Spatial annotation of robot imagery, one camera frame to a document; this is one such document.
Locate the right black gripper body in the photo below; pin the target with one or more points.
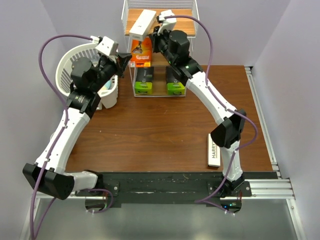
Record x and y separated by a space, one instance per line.
164 36

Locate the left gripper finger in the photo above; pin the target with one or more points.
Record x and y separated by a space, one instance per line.
124 58
121 70

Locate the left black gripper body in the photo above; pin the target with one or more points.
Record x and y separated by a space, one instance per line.
107 69

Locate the orange Gillette razor pack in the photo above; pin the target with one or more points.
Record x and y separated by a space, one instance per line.
141 53

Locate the grey Harry's box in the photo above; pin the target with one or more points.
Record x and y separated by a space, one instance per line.
142 25

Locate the green black razor box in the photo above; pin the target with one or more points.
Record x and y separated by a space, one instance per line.
173 86
143 84

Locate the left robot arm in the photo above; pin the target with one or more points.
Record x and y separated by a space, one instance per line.
47 175

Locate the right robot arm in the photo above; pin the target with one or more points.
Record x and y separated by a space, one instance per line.
174 46

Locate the cream and blue plate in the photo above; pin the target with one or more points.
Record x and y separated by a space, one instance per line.
107 85

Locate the white plastic laundry basket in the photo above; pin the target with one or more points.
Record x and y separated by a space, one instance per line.
108 98

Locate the white Harry's box right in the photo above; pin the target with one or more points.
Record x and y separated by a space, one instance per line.
214 154

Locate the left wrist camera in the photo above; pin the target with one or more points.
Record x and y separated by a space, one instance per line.
105 45

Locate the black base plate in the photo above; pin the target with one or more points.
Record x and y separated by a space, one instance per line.
160 187

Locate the aluminium rail frame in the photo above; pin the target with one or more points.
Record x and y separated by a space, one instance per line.
267 187

